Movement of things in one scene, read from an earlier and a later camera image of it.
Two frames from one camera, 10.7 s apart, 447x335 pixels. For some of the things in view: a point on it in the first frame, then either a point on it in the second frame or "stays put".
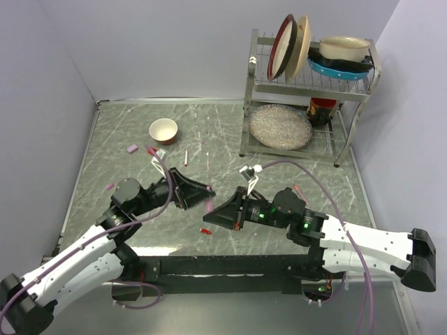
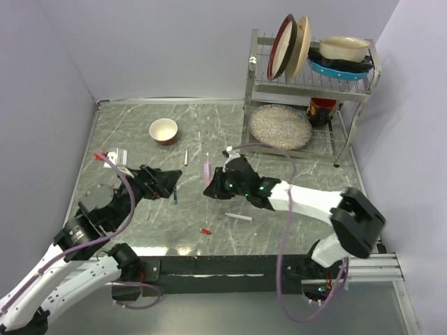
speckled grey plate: [281, 127] stays put
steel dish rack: [311, 114] stays put
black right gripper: [229, 213] to [215, 189]
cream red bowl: [163, 130] stays put
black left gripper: [188, 191] to [155, 182]
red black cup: [320, 110] stays put
